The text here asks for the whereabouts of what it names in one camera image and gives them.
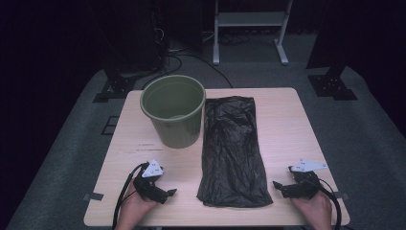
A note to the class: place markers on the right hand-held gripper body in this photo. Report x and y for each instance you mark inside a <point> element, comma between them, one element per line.
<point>303,188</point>

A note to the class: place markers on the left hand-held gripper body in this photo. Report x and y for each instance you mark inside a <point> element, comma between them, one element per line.
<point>150,190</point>

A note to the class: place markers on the black garbage bag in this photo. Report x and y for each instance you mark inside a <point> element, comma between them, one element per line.
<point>230,153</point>

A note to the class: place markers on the green plastic bin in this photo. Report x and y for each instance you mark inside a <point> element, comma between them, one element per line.
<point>178,131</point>

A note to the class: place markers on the person's right hand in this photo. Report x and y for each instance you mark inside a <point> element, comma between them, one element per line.
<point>316,212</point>

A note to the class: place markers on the person's left hand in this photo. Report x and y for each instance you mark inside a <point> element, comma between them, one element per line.
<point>130,211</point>

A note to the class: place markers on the grey tape strip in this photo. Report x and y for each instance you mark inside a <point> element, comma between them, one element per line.
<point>94,196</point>
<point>343,195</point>

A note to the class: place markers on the black stand base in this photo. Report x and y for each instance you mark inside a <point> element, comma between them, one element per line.
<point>332,86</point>
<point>116,89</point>

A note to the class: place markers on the dark equipment cabinet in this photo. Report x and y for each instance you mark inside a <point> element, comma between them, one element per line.
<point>134,35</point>

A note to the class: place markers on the black floor hatch frame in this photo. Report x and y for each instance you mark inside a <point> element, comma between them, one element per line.
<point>107,125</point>

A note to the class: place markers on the white metal stand frame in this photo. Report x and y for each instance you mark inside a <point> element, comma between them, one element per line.
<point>250,19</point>

